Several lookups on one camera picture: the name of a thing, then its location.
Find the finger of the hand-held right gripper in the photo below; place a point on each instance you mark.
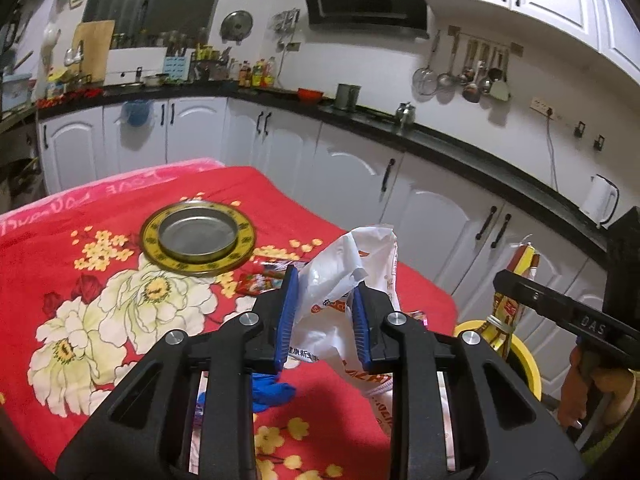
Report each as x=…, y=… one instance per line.
x=530, y=292

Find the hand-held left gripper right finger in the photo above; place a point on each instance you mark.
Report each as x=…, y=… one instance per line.
x=359, y=325

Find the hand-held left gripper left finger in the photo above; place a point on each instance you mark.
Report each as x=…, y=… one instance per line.
x=287, y=310

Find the red snack wrapper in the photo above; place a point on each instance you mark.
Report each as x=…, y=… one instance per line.
x=257, y=284

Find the white plastic bag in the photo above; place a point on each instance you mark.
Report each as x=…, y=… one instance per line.
x=330, y=280

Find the yellow bin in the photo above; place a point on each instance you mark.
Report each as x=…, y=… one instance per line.
x=525, y=360

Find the person's right hand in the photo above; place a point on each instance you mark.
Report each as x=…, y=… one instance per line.
x=572, y=390

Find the gold red packaging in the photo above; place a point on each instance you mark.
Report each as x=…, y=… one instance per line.
x=515, y=290

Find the white electric kettle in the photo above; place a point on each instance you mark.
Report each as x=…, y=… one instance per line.
x=600, y=200

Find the round metal tray gold rim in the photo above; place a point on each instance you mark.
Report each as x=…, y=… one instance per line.
x=197, y=237

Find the red floral blanket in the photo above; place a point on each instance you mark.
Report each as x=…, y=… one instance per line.
x=150, y=310

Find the white lower cabinets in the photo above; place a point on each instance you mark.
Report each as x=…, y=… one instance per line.
x=310, y=150

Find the black kitchen countertop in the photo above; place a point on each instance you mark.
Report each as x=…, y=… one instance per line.
x=450, y=142

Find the steel spatula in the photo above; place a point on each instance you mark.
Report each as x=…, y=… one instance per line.
x=501, y=89

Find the steel kettle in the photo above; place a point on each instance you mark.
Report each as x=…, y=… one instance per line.
x=406, y=114

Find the red bowl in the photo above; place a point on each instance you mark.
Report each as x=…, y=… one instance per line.
x=310, y=95

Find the metal mug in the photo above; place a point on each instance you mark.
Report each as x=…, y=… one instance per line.
x=347, y=96

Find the steel ladle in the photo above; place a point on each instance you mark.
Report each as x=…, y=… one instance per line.
x=446, y=77

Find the group of sauce bottles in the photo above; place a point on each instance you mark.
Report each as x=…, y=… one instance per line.
x=257, y=74

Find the pink blanket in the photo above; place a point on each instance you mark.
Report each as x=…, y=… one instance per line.
x=75, y=195

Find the blue hanging cloth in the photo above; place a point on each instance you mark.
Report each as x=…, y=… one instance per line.
x=136, y=112

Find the blue knife block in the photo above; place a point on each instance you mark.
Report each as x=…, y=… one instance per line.
x=176, y=69

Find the steel pot lid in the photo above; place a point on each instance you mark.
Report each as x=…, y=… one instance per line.
x=236, y=26

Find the wooden cutting board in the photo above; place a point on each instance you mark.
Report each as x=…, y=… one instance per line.
x=92, y=50

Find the black wall hook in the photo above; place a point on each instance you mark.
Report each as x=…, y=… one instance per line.
x=579, y=129
x=599, y=142

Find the white wall socket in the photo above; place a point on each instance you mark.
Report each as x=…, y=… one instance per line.
x=543, y=106

